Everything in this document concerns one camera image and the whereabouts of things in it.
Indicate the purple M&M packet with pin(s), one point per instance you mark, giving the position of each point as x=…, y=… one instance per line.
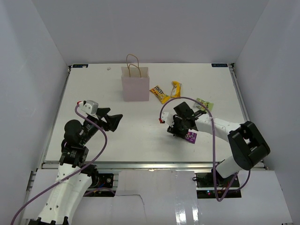
x=191, y=137

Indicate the pink paper bag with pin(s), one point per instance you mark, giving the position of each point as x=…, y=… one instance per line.
x=135, y=82

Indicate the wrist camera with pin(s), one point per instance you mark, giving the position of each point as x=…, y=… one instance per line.
x=167, y=118
x=90, y=107

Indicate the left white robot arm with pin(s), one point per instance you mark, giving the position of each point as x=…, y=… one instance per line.
x=74, y=175

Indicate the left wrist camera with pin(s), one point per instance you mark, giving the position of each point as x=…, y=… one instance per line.
x=90, y=107

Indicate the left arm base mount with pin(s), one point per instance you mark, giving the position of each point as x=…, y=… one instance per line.
x=102, y=183

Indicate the blue label left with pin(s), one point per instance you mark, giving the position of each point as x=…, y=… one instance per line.
x=80, y=65

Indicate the yellow M&M packet centre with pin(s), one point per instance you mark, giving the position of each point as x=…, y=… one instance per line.
x=157, y=91

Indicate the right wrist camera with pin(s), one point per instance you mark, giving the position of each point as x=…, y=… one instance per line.
x=167, y=118

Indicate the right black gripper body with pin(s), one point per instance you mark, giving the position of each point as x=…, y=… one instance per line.
x=179, y=129

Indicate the green snack packet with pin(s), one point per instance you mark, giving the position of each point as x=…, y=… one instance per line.
x=203, y=105

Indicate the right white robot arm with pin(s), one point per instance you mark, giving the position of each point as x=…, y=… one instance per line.
x=248, y=147

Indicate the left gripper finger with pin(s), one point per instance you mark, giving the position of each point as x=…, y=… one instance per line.
x=113, y=121
x=102, y=112

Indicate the blue label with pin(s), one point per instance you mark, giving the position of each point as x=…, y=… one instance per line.
x=80, y=65
x=219, y=65

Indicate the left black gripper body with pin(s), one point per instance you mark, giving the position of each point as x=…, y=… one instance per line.
x=91, y=129

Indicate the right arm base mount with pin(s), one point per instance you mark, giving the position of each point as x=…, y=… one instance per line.
x=205, y=186

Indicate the blue label right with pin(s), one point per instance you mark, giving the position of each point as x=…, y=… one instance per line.
x=219, y=65

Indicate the yellow snack bar wrapper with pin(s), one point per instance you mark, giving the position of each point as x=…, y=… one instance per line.
x=176, y=90

